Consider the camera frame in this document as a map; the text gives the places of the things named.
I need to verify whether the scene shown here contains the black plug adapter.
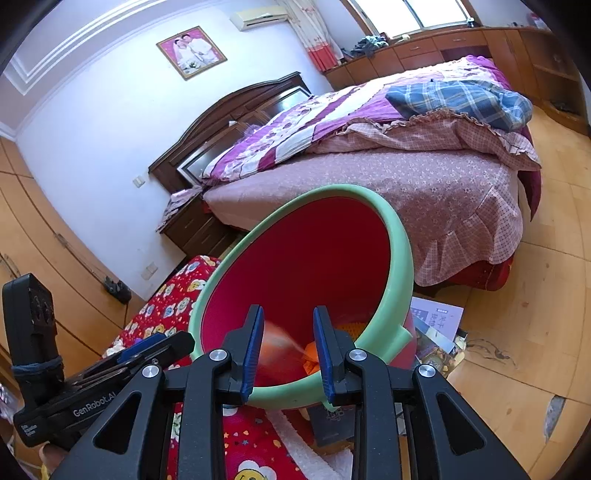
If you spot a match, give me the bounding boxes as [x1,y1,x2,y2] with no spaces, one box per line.
[103,275,133,304]

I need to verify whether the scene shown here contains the white towel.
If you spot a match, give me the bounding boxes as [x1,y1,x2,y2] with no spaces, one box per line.
[267,408,357,480]

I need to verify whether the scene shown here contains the window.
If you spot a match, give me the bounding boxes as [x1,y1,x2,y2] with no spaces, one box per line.
[346,0,476,38]

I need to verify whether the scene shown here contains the framed wall photo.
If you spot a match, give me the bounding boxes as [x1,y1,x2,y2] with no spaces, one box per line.
[156,25,228,81]

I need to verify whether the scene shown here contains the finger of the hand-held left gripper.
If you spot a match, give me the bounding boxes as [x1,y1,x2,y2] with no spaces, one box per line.
[118,332,169,358]
[69,330,197,389]

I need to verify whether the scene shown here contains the white and red curtain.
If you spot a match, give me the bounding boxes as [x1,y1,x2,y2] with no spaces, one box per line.
[281,0,345,73]

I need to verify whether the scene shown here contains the large orange foam net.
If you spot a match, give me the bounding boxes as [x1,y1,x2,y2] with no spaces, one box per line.
[302,323,371,376]

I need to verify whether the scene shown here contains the pink clothes pile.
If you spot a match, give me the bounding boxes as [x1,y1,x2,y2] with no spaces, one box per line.
[156,186,205,232]

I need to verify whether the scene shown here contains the red bin with green rim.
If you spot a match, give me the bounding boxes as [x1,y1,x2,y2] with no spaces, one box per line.
[188,184,416,411]

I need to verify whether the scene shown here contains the blue clothes heap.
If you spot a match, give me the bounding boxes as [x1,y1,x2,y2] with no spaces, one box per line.
[353,34,391,59]

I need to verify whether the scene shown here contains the wooden window cabinet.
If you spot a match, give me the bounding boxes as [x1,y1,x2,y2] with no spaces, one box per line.
[325,27,583,136]

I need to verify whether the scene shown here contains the dark wooden headboard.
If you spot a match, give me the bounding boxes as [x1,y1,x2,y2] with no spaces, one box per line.
[148,71,315,195]

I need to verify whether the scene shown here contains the magazines on floor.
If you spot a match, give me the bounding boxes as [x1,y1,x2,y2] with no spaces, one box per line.
[410,296,467,371]

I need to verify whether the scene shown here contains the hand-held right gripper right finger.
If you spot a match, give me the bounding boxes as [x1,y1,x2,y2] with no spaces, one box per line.
[313,306,532,480]

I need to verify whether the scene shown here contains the dark booklet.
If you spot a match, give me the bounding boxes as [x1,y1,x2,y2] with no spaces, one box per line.
[308,401,357,448]

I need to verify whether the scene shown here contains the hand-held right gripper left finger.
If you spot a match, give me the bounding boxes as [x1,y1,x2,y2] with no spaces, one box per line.
[48,305,265,480]

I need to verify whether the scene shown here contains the purple and white quilt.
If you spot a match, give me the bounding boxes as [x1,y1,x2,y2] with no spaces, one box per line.
[203,55,513,185]

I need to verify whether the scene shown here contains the blue plaid cloth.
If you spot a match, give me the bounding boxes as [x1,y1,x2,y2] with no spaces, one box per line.
[385,79,534,132]

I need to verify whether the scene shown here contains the dark wooden nightstand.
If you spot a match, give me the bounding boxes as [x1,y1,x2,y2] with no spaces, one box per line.
[159,194,246,260]

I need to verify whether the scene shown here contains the wooden wardrobe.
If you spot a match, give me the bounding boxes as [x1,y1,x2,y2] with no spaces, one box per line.
[0,137,158,416]

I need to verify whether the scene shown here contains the wall air conditioner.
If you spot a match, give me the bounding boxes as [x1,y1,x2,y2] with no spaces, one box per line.
[229,0,290,31]

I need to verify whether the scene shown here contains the bed with pink bedspread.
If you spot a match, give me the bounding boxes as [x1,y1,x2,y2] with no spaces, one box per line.
[201,55,543,292]

